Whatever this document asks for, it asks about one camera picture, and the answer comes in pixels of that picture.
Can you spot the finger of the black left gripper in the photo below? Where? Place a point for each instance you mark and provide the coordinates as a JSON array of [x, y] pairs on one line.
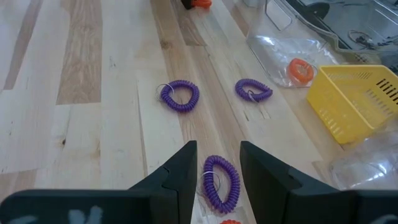
[[187, 3]]

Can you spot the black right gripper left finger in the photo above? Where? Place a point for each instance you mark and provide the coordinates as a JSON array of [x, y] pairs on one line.
[[93, 207]]

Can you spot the clear plastic bin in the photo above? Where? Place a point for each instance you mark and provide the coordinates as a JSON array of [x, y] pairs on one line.
[[367, 161], [273, 56]]

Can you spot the yellow plastic basket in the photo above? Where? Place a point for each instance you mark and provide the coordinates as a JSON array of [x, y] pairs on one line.
[[335, 102]]

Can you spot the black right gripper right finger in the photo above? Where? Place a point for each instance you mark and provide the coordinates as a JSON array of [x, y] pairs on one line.
[[311, 207]]

